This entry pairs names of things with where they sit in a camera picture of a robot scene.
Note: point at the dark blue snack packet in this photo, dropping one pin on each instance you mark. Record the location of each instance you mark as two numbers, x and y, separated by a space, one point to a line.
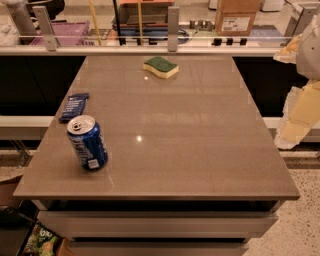
74 107

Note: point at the upper cabinet drawer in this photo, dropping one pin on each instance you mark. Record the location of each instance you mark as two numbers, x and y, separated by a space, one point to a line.
99 224

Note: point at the cabinet drawer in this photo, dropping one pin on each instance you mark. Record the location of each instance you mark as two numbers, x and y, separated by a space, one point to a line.
157 249
99 224

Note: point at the blue pepsi can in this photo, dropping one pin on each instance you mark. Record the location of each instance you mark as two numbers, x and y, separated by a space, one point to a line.
85 137

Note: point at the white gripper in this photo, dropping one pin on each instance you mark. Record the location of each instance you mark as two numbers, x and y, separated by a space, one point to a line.
310 53

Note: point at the left metal railing post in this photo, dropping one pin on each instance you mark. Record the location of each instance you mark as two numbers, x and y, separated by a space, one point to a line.
47 32

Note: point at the lower cabinet drawer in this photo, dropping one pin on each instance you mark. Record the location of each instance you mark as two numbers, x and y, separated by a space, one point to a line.
157 249

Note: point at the middle metal railing post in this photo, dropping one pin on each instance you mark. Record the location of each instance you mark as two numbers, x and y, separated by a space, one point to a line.
173 27

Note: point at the metal railing post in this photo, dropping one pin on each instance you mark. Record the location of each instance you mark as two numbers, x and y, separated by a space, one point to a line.
173 27
301 15
47 32

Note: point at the right metal railing post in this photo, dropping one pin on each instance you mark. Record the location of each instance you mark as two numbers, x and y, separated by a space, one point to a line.
301 15

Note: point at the purple plastic crate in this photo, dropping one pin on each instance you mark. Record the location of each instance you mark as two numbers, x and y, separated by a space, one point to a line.
65 34

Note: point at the cardboard box with label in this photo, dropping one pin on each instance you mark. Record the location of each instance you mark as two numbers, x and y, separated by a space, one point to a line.
235 17

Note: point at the green and yellow sponge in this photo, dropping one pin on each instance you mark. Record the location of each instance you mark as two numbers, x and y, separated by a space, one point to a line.
161 67

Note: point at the green chip bag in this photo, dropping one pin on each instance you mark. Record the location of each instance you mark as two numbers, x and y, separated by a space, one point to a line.
41 242

